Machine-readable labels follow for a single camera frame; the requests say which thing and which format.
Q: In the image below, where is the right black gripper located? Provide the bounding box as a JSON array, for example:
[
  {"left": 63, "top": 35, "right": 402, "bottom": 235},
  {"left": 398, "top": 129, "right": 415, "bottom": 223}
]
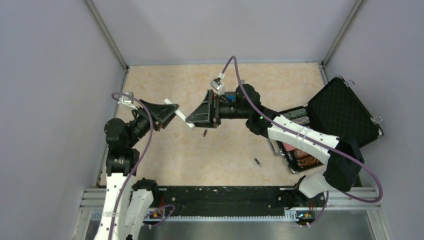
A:
[{"left": 186, "top": 89, "right": 250, "bottom": 129}]

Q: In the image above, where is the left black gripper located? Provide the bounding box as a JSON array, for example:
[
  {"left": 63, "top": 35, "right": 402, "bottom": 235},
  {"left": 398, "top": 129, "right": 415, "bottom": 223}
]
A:
[{"left": 126, "top": 98, "right": 179, "bottom": 147}]

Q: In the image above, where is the white remote control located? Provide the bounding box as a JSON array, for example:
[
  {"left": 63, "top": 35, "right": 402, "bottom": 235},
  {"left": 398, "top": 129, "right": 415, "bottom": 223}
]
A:
[{"left": 163, "top": 98, "right": 196, "bottom": 129}]

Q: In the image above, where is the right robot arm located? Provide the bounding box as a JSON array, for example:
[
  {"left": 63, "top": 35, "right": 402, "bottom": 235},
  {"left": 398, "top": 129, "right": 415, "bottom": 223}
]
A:
[{"left": 185, "top": 84, "right": 364, "bottom": 206}]

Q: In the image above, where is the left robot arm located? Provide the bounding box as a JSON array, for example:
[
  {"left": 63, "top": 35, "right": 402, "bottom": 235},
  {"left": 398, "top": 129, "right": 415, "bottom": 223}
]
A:
[{"left": 94, "top": 101, "right": 180, "bottom": 240}]

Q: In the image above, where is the blue lego brick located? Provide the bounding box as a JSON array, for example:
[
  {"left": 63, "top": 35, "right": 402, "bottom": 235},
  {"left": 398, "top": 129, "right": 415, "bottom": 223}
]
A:
[{"left": 226, "top": 94, "right": 236, "bottom": 102}]

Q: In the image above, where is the pink card deck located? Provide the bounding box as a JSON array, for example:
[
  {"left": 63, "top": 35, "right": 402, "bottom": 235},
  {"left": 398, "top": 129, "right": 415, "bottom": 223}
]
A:
[{"left": 280, "top": 142, "right": 297, "bottom": 152}]

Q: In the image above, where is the black poker chip case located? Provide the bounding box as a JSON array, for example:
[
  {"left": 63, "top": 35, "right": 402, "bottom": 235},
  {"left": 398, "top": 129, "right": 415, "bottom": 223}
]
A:
[{"left": 261, "top": 76, "right": 384, "bottom": 174}]

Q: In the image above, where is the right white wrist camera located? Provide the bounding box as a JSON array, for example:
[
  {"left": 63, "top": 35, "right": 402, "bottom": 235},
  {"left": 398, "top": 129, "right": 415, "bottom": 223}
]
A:
[{"left": 210, "top": 72, "right": 225, "bottom": 95}]

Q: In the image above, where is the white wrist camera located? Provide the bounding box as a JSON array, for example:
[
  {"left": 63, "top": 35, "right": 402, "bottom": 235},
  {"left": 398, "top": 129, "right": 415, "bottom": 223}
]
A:
[
  {"left": 118, "top": 91, "right": 138, "bottom": 110},
  {"left": 210, "top": 72, "right": 225, "bottom": 95}
]

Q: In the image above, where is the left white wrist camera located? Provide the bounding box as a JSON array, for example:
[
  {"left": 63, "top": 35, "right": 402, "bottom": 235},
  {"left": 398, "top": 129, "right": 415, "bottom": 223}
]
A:
[{"left": 118, "top": 91, "right": 138, "bottom": 110}]

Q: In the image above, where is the chrome case handle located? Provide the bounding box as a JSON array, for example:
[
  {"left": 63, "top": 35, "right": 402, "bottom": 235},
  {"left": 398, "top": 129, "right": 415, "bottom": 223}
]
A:
[{"left": 267, "top": 139, "right": 283, "bottom": 156}]

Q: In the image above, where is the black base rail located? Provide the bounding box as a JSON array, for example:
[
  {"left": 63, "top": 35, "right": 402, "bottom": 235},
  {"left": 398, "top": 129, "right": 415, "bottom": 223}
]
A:
[{"left": 152, "top": 186, "right": 310, "bottom": 217}]

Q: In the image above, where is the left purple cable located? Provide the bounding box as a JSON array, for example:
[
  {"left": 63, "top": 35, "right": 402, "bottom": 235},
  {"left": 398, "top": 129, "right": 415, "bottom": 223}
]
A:
[{"left": 105, "top": 92, "right": 177, "bottom": 240}]

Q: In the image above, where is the purple cable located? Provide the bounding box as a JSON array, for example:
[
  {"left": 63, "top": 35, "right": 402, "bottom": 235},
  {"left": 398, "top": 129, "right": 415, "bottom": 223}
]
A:
[
  {"left": 220, "top": 55, "right": 384, "bottom": 228},
  {"left": 105, "top": 92, "right": 177, "bottom": 240}
]

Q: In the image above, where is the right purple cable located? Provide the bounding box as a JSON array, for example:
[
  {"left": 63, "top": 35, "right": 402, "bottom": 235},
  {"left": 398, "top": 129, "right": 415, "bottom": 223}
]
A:
[{"left": 220, "top": 55, "right": 384, "bottom": 228}]

